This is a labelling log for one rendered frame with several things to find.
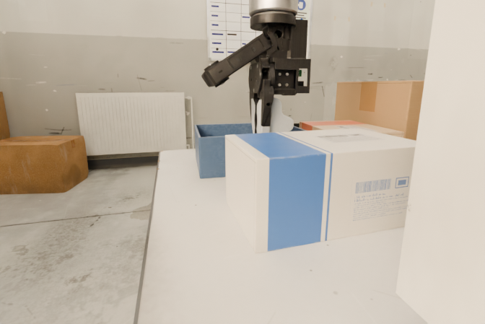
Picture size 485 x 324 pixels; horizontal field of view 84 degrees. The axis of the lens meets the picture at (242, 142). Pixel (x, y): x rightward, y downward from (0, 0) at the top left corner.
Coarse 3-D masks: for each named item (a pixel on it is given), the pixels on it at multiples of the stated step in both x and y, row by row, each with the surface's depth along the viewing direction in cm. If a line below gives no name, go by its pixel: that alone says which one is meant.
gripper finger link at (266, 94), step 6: (264, 72) 41; (264, 78) 41; (264, 84) 39; (264, 90) 39; (270, 90) 40; (264, 96) 39; (270, 96) 40; (264, 102) 40; (270, 102) 40; (264, 108) 40; (270, 108) 40; (264, 114) 41; (270, 114) 42; (264, 120) 41; (270, 120) 42
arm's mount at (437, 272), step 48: (480, 0) 10; (432, 48) 12; (480, 48) 10; (432, 96) 12; (480, 96) 10; (432, 144) 12; (480, 144) 10; (432, 192) 12; (480, 192) 10; (432, 240) 12; (480, 240) 10; (432, 288) 12; (480, 288) 10
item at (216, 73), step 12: (264, 36) 40; (240, 48) 40; (252, 48) 40; (264, 48) 41; (228, 60) 40; (240, 60) 40; (252, 60) 40; (204, 72) 39; (216, 72) 39; (228, 72) 40; (216, 84) 40
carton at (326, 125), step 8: (304, 128) 56; (312, 128) 52; (320, 128) 49; (328, 128) 48; (336, 128) 48; (344, 128) 48; (368, 128) 48; (376, 128) 48; (384, 128) 48; (400, 136) 45
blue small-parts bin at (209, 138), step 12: (204, 132) 58; (216, 132) 58; (228, 132) 59; (240, 132) 59; (252, 132) 60; (204, 144) 43; (216, 144) 44; (204, 156) 44; (216, 156) 44; (204, 168) 44; (216, 168) 45
